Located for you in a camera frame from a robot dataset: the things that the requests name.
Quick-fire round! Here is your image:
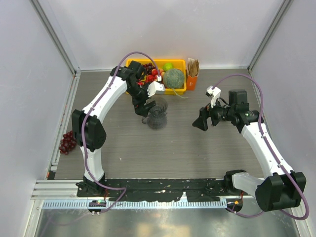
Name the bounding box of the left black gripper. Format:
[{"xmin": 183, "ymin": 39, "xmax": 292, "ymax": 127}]
[{"xmin": 127, "ymin": 82, "xmax": 156, "ymax": 118}]

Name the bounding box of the dark red grape bunch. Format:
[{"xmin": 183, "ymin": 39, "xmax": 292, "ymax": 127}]
[{"xmin": 143, "ymin": 63, "xmax": 156, "ymax": 75}]

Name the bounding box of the green netted melon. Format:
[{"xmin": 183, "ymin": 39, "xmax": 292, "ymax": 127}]
[{"xmin": 162, "ymin": 69, "xmax": 185, "ymax": 89}]

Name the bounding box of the grey transparent glass server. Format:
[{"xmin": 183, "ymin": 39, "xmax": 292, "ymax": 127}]
[{"xmin": 141, "ymin": 114, "xmax": 167, "ymax": 130}]

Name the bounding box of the yellow plastic tray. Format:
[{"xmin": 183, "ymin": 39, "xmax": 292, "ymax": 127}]
[{"xmin": 125, "ymin": 58, "xmax": 187, "ymax": 95}]

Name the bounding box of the orange filter box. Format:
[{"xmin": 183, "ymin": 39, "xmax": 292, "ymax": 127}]
[{"xmin": 186, "ymin": 74, "xmax": 198, "ymax": 90}]

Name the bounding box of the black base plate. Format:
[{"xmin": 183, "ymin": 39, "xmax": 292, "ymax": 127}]
[{"xmin": 76, "ymin": 178, "xmax": 241, "ymax": 202}]

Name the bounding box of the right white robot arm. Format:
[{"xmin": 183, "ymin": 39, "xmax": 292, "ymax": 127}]
[{"xmin": 193, "ymin": 86, "xmax": 306, "ymax": 212}]

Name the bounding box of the red grape bunch on table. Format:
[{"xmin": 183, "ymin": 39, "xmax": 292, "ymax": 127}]
[{"xmin": 59, "ymin": 130, "xmax": 77, "ymax": 155}]

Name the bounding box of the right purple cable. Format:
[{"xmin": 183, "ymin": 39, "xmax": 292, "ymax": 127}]
[{"xmin": 212, "ymin": 73, "xmax": 310, "ymax": 221}]

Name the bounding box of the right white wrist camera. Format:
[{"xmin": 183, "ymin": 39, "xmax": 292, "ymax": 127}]
[{"xmin": 205, "ymin": 86, "xmax": 221, "ymax": 108}]

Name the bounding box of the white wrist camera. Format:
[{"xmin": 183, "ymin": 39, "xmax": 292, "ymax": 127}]
[
  {"xmin": 205, "ymin": 86, "xmax": 221, "ymax": 108},
  {"xmin": 147, "ymin": 81, "xmax": 165, "ymax": 97}
]

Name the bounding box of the red lychee cluster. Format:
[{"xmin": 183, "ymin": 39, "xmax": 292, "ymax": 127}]
[{"xmin": 137, "ymin": 69, "xmax": 165, "ymax": 86}]

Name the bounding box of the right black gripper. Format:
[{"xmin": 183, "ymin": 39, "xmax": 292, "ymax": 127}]
[{"xmin": 193, "ymin": 95, "xmax": 236, "ymax": 131}]

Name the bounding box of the slotted cable duct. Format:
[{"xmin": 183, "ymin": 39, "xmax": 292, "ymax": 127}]
[{"xmin": 42, "ymin": 199, "xmax": 227, "ymax": 210}]

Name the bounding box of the grey transparent coffee dripper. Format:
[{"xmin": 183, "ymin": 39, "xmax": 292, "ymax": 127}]
[{"xmin": 148, "ymin": 97, "xmax": 168, "ymax": 117}]

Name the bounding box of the green pear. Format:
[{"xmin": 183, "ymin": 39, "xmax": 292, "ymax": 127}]
[{"xmin": 162, "ymin": 63, "xmax": 174, "ymax": 72}]

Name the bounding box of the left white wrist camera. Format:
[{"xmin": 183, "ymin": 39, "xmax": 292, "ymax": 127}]
[{"xmin": 147, "ymin": 81, "xmax": 165, "ymax": 97}]

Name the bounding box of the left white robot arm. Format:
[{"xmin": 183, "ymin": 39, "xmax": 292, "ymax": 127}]
[{"xmin": 72, "ymin": 61, "xmax": 157, "ymax": 197}]

